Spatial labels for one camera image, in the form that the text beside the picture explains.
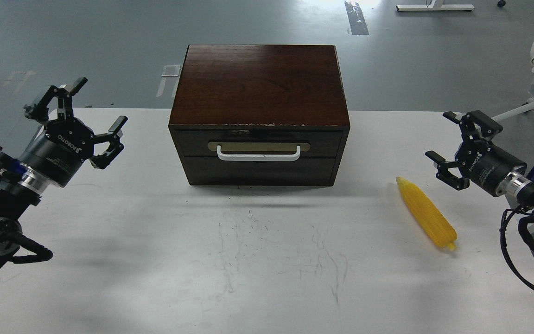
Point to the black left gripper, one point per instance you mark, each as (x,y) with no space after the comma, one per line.
(60,150)

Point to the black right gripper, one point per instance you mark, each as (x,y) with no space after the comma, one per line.
(478,160)

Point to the yellow corn cob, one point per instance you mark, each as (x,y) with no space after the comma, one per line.
(428,216)

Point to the wooden drawer with white handle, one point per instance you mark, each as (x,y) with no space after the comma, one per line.
(312,144)

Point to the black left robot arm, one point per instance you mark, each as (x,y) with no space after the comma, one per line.
(20,188)

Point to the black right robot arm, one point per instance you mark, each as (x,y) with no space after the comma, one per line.
(520,186)

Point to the white stand base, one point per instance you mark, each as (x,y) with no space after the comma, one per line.
(435,6)

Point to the dark brown wooden cabinet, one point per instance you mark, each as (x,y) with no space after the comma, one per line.
(261,87)

